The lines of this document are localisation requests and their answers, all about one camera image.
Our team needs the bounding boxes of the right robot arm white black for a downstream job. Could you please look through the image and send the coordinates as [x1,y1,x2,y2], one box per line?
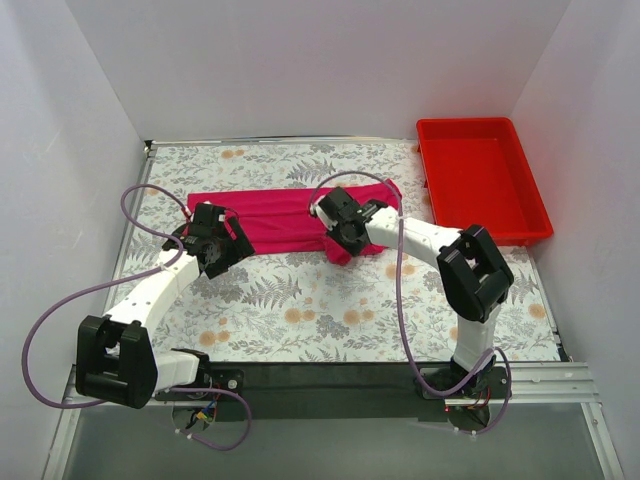
[309,187,514,398]

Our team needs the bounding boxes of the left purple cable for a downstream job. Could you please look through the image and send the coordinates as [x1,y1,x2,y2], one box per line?
[22,183,252,451]

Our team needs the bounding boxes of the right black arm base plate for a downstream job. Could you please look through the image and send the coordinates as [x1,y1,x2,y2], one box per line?
[410,366,511,402]

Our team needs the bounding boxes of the red plastic bin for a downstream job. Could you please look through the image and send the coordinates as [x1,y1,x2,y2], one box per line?
[416,117,553,247]

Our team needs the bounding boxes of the magenta t shirt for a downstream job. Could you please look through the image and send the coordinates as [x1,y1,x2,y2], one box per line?
[173,181,398,265]

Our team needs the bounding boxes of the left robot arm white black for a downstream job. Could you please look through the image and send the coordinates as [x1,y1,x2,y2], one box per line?
[75,203,255,409]

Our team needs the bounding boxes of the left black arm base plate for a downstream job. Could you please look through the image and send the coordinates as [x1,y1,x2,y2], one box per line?
[155,369,244,402]

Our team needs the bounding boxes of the floral patterned table mat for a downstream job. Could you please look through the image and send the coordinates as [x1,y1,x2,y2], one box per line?
[107,139,561,363]

